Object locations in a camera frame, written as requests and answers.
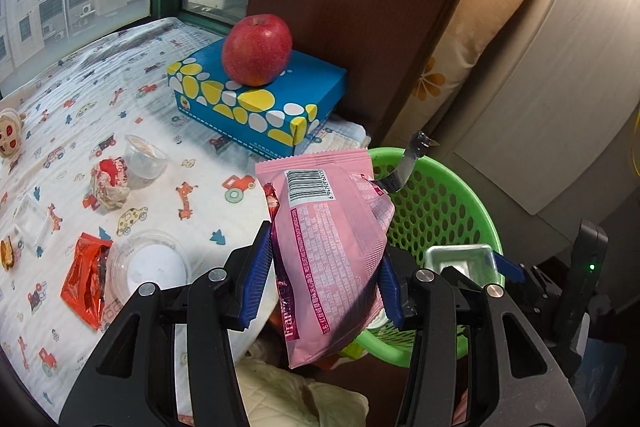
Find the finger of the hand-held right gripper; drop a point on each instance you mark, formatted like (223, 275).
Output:
(511, 268)
(542, 284)

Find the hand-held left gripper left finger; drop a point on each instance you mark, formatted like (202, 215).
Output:
(255, 277)

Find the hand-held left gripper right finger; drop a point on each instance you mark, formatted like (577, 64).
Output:
(390, 294)

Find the silver foil tray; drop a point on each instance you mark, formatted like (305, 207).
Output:
(460, 257)

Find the pink snack packet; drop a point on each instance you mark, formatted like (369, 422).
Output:
(325, 247)

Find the green plastic basket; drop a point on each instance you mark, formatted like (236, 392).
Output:
(440, 207)

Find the clear round plastic container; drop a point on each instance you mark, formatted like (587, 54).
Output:
(150, 264)

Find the cream quilt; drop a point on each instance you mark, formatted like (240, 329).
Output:
(300, 399)

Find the clear plastic cup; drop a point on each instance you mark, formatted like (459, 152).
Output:
(145, 157)

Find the blue spotted tissue box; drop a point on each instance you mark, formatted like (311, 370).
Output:
(250, 112)

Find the crumpled red white wrapper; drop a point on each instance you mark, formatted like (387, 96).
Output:
(111, 184)

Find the red snack packet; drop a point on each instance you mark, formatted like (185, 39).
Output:
(82, 282)

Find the cream upholstered panel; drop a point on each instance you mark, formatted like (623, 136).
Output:
(565, 82)

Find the cream floral cushion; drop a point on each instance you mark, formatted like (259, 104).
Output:
(460, 57)

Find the red apple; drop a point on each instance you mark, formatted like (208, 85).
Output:
(257, 49)

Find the clear square plastic box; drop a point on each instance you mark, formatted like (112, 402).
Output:
(32, 222)

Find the orange candy wrapper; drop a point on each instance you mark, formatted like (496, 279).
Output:
(7, 254)

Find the round cream toy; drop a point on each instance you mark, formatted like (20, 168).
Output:
(10, 134)

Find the brown wooden panel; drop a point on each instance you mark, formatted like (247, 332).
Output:
(360, 7)

